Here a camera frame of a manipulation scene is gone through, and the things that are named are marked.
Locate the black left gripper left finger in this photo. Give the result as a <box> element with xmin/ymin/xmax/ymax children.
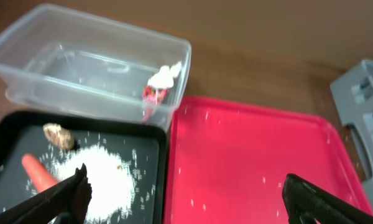
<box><xmin>0</xmin><ymin>164</ymin><xmax>92</xmax><ymax>224</ymax></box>

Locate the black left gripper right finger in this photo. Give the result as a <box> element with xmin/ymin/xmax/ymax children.
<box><xmin>282</xmin><ymin>174</ymin><xmax>373</xmax><ymax>224</ymax></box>

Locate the orange carrot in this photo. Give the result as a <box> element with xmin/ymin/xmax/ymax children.
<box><xmin>22</xmin><ymin>154</ymin><xmax>58</xmax><ymax>193</ymax></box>

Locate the beige food scrap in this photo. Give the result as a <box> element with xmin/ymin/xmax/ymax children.
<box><xmin>43</xmin><ymin>123</ymin><xmax>75</xmax><ymax>151</ymax></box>

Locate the red snack wrapper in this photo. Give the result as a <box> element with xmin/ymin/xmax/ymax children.
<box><xmin>142</xmin><ymin>86</ymin><xmax>170</xmax><ymax>122</ymax></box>

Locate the black waste tray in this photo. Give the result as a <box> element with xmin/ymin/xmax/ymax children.
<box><xmin>0</xmin><ymin>111</ymin><xmax>167</xmax><ymax>224</ymax></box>

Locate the grey-blue dishwasher rack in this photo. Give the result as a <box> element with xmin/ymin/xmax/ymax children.
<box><xmin>330</xmin><ymin>59</ymin><xmax>373</xmax><ymax>208</ymax></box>

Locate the white rice pile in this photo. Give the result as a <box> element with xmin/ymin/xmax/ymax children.
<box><xmin>24</xmin><ymin>130</ymin><xmax>158</xmax><ymax>224</ymax></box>

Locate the red plastic tray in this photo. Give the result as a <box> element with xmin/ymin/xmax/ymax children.
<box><xmin>163</xmin><ymin>97</ymin><xmax>373</xmax><ymax>224</ymax></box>

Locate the clear plastic bin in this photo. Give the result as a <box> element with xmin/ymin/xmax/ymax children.
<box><xmin>0</xmin><ymin>4</ymin><xmax>192</xmax><ymax>130</ymax></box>

